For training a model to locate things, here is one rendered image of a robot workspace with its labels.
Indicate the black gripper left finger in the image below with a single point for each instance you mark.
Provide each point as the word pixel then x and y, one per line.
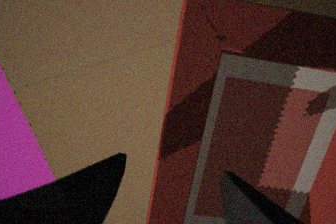
pixel 83 197

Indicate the dark red picture frame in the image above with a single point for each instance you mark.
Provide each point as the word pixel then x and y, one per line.
pixel 252 90

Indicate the brown flat board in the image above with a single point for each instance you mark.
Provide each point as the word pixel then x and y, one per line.
pixel 91 78

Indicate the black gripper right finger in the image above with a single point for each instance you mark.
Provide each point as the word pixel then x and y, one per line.
pixel 243 204

